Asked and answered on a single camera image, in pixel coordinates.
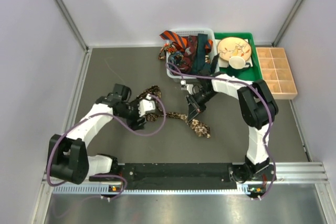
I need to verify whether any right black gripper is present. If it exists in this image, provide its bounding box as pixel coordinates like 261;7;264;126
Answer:
186;89;219;122

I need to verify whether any brown floral tie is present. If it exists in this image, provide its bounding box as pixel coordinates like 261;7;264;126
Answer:
134;85;211;138

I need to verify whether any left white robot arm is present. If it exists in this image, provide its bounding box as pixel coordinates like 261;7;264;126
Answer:
46;84;155;184

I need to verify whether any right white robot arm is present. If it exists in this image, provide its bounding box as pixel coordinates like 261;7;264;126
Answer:
186;73;279;182

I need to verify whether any dark red patterned tie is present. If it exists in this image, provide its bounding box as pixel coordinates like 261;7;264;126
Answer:
180;36;197;74

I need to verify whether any dark teal tie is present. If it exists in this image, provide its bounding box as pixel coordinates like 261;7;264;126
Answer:
191;34;219;75

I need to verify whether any blue patterned tie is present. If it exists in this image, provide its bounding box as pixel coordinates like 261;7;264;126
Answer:
168;51;184;72

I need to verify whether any dark green white mug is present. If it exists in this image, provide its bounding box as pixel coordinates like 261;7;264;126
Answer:
229;56;251;70

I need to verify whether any orange floral dark tie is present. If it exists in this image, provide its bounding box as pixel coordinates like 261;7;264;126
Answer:
158;42;183;60

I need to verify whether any green plastic tray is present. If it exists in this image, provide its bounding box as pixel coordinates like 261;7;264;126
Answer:
215;32;262;81

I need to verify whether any orange navy striped tie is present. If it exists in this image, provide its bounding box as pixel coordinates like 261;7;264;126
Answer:
160;30;214;51

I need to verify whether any beige floral plate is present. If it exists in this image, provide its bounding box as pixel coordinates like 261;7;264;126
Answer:
217;37;252;61

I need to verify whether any white plastic basket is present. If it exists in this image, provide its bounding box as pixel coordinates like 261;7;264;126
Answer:
164;28;219;82

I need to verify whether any wooden compartment box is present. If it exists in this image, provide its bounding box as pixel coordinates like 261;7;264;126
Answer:
256;47;298;100

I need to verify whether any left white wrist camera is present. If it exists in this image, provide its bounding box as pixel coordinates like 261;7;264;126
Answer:
138;94;156;117

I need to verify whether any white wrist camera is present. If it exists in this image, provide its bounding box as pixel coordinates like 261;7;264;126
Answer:
138;94;156;117
180;80;195;94

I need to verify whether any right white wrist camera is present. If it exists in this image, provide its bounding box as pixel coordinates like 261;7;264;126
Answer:
180;80;195;94

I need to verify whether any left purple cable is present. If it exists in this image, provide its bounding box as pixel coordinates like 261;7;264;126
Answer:
46;94;167;201

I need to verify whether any purple cable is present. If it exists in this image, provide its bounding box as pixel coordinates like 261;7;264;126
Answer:
165;62;277;200
46;94;167;201

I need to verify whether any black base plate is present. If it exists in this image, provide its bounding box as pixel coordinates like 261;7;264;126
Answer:
89;162;276;190

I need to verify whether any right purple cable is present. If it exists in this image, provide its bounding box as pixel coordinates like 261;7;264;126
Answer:
165;62;277;200

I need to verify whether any aluminium frame rail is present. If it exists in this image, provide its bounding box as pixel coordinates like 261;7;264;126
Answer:
51;162;328;198

